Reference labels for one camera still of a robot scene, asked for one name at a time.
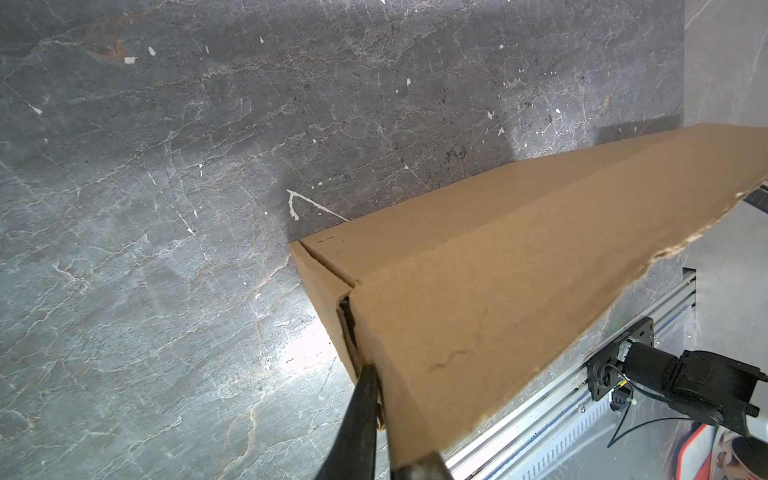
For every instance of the aluminium mounting rail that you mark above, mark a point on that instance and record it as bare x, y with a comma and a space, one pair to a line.
531, 440

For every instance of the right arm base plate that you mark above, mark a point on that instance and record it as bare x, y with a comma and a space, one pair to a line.
605, 366

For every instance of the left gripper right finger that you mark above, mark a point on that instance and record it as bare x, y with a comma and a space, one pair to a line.
430, 467

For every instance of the cardboard box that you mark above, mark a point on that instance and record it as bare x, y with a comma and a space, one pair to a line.
461, 296

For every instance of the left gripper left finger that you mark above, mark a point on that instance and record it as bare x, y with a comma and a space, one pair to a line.
353, 453

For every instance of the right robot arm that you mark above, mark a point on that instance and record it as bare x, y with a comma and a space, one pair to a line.
707, 387

